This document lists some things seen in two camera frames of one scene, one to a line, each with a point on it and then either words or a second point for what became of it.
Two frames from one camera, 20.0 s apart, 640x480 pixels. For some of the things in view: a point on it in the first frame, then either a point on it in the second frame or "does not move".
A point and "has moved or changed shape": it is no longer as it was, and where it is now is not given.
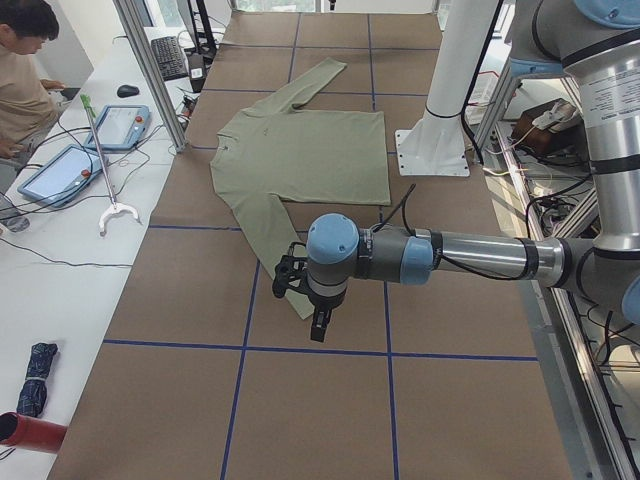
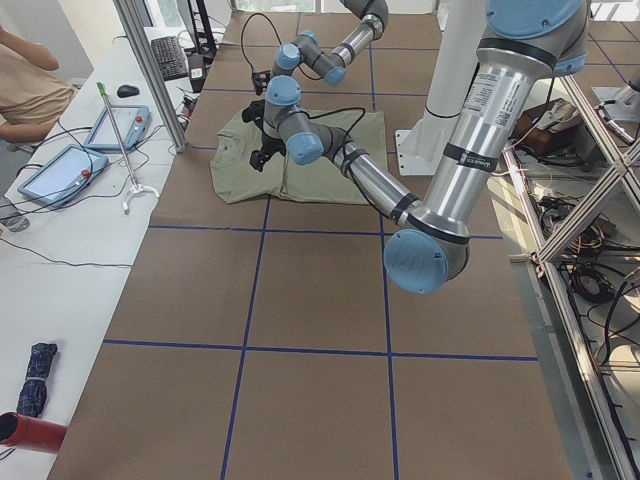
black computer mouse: [127, 91] does not move
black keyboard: [170, 58] does not move
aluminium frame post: [156, 77] does not move
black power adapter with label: [196, 71] does not move
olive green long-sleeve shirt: [273, 153] has moved or changed shape
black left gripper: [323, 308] → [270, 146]
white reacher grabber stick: [115, 207] → [136, 188]
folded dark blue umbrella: [33, 392] does not move
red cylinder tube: [21, 431] does not move
